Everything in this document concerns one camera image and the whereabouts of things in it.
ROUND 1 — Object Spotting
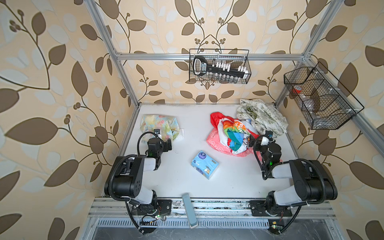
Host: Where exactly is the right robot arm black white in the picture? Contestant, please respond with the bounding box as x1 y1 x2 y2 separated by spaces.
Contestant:
249 131 338 235

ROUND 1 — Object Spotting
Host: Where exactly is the pastel floral cloth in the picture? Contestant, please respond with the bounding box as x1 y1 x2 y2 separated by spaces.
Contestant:
140 115 184 142

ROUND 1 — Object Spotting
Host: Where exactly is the pink patterned cloth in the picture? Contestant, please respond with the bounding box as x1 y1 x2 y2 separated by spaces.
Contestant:
206 127 283 164

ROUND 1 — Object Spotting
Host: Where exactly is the black wire basket wall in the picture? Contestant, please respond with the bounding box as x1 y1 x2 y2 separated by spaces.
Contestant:
189 48 252 85
284 62 364 130

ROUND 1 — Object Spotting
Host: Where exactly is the blue tissue pack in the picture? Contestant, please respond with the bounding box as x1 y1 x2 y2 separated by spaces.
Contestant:
191 151 219 180

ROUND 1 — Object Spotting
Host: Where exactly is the grey sponge block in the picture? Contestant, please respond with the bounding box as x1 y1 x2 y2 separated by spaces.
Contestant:
182 193 198 229

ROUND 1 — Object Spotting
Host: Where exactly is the black wire basket back wall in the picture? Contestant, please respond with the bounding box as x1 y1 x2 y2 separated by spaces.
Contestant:
189 48 252 85

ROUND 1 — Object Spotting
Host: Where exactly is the white green print cloth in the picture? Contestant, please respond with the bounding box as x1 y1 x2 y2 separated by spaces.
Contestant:
237 99 289 138

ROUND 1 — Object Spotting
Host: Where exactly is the black wire basket right wall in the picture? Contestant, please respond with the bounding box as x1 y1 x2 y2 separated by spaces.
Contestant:
284 62 364 130

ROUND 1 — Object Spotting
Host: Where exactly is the red cloth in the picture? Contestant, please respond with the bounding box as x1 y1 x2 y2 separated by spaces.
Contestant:
210 112 234 130

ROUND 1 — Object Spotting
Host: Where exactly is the black white scraper tool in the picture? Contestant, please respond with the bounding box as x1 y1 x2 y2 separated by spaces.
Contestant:
189 55 252 81

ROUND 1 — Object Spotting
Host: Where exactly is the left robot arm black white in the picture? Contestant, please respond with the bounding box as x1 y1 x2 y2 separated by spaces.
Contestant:
104 129 172 235

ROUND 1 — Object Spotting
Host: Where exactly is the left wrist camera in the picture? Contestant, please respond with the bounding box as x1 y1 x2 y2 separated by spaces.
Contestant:
154 129 161 138

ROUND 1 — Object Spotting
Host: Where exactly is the rainbow cartoon cloth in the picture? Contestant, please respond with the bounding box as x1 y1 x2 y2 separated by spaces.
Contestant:
217 118 260 155

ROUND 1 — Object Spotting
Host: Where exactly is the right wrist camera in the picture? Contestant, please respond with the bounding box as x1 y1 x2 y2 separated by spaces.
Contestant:
261 131 274 146

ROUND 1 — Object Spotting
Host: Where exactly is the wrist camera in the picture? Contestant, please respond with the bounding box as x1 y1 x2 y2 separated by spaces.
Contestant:
261 131 274 146
154 129 161 138

